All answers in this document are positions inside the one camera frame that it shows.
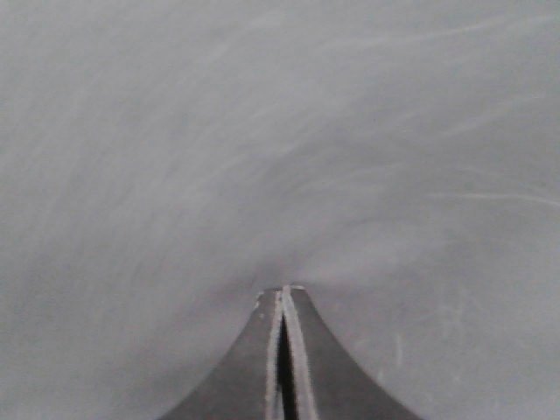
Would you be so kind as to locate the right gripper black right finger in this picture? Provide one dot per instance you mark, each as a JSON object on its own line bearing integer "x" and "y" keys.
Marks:
{"x": 320, "y": 379}

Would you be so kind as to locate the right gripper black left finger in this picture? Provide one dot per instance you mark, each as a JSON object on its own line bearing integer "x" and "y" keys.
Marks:
{"x": 243, "y": 385}

